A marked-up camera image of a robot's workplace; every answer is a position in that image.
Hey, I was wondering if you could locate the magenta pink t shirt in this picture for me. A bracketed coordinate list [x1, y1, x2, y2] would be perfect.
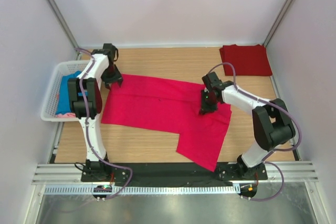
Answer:
[101, 74, 232, 172]

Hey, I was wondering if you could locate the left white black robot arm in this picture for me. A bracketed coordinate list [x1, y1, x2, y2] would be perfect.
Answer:
[67, 43, 123, 182]

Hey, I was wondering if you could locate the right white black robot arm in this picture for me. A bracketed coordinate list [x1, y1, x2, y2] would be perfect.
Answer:
[200, 72, 296, 180]

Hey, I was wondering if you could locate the folded dark red t shirt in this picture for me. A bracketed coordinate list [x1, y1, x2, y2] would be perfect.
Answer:
[219, 45, 272, 77]

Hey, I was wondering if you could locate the blue t shirt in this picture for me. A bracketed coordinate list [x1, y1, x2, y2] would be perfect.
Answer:
[56, 71, 81, 116]

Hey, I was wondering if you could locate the white perforated plastic basket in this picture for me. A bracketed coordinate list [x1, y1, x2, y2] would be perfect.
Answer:
[40, 60, 89, 122]

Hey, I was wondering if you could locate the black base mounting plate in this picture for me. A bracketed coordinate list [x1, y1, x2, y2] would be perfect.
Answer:
[75, 162, 268, 187]

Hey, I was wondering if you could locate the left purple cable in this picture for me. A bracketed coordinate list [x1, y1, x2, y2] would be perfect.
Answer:
[75, 47, 133, 200]

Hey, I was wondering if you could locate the purple cable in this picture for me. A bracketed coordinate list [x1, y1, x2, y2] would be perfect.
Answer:
[207, 62, 302, 201]
[75, 47, 133, 200]

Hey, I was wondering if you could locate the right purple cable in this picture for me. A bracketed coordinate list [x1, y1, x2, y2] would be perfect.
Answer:
[207, 62, 302, 201]

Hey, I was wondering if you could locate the white slotted cable duct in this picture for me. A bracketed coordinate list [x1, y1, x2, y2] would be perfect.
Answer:
[44, 184, 240, 196]

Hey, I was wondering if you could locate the aluminium front rail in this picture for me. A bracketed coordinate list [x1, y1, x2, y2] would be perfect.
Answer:
[32, 161, 318, 184]

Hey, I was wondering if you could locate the left aluminium frame post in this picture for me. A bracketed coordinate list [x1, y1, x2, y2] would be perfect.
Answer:
[46, 0, 79, 59]

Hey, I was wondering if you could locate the aluminium frame post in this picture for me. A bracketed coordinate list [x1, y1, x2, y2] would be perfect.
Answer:
[46, 0, 79, 59]
[263, 0, 295, 48]

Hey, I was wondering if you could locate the right aluminium frame post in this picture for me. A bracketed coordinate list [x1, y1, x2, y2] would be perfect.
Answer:
[263, 0, 295, 48]

